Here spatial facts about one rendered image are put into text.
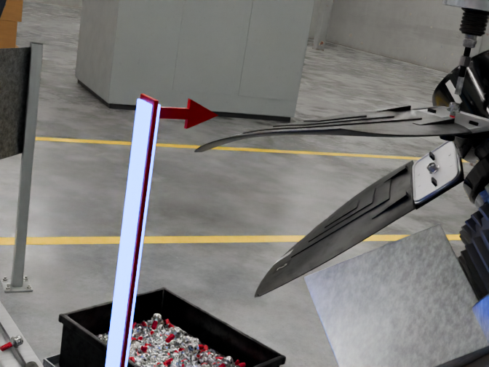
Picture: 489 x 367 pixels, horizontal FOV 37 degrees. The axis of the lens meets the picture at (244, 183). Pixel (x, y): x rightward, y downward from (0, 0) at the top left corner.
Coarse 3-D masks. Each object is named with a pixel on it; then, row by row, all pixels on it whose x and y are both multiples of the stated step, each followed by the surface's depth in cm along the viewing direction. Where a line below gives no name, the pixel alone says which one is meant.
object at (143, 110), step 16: (144, 112) 55; (144, 128) 55; (144, 144) 55; (144, 160) 56; (128, 176) 58; (128, 192) 58; (128, 208) 58; (128, 224) 58; (128, 240) 58; (128, 256) 58; (128, 272) 58; (128, 288) 58; (112, 320) 61; (112, 336) 61; (112, 352) 61
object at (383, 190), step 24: (408, 168) 89; (360, 192) 98; (384, 192) 89; (408, 192) 85; (336, 216) 94; (360, 216) 89; (384, 216) 85; (312, 240) 94; (336, 240) 88; (360, 240) 85; (312, 264) 87; (264, 288) 90
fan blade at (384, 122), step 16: (368, 112) 73; (384, 112) 73; (400, 112) 74; (416, 112) 74; (272, 128) 65; (288, 128) 63; (320, 128) 61; (336, 128) 61; (352, 128) 62; (368, 128) 63; (384, 128) 64; (400, 128) 65; (416, 128) 66; (432, 128) 67; (448, 128) 68; (464, 128) 70; (208, 144) 67
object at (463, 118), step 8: (440, 112) 78; (448, 112) 78; (464, 112) 78; (456, 120) 74; (464, 120) 75; (472, 120) 75; (480, 120) 75; (488, 120) 75; (472, 128) 71; (480, 128) 72; (488, 128) 72
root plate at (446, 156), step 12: (444, 144) 88; (444, 156) 86; (456, 156) 84; (420, 168) 88; (444, 168) 84; (456, 168) 82; (420, 180) 86; (444, 180) 82; (456, 180) 81; (420, 192) 84; (432, 192) 82
